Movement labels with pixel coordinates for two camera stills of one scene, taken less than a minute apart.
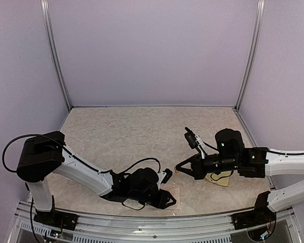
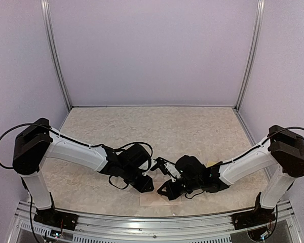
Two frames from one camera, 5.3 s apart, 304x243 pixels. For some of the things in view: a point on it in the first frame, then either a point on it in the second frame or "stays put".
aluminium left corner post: (45, 11) stays put
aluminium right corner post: (259, 14) stays put
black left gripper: (159, 201) -> (145, 187)
